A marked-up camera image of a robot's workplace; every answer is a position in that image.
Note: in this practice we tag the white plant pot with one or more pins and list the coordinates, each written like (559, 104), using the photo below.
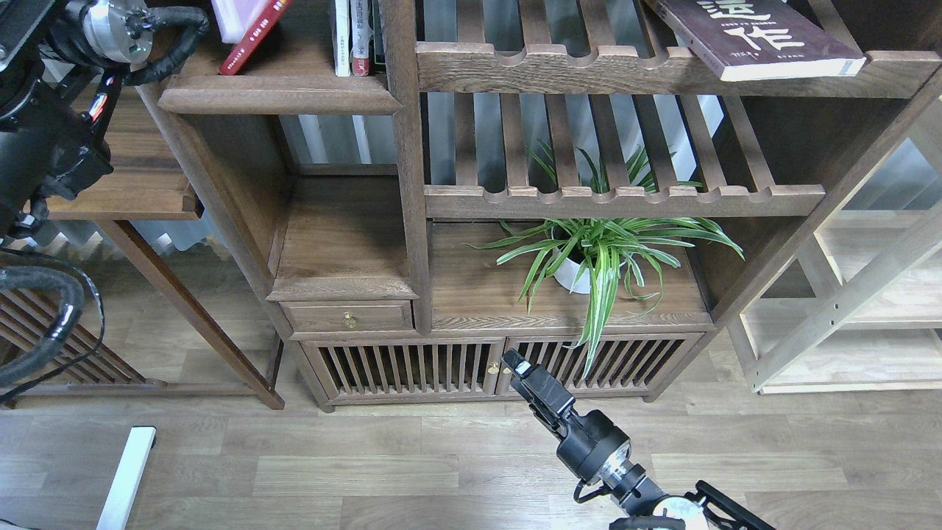
(570, 276)

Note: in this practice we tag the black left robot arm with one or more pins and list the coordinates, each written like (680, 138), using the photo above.
(64, 64)

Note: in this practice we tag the red white upright book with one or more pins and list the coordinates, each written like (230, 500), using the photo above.
(361, 37)

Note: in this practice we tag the white metal leg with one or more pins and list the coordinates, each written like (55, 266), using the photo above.
(123, 490)

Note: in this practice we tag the light wooden shelf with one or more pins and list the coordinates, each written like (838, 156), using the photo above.
(863, 312)

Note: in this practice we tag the small wooden drawer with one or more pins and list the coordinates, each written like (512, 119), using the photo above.
(348, 316)

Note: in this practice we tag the dark wooden bookshelf cabinet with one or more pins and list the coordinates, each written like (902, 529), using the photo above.
(386, 187)

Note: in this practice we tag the white paperback book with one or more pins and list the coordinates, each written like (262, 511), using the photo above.
(235, 17)

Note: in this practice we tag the green spider plant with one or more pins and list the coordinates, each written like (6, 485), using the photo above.
(642, 240)

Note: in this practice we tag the maroon book white characters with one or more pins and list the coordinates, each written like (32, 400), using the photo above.
(758, 40)

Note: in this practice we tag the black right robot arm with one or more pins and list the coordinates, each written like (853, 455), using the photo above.
(648, 507)

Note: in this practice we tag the dark green upright book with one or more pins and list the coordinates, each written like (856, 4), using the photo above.
(378, 59)

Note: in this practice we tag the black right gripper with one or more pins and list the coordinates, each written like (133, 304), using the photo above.
(590, 445)

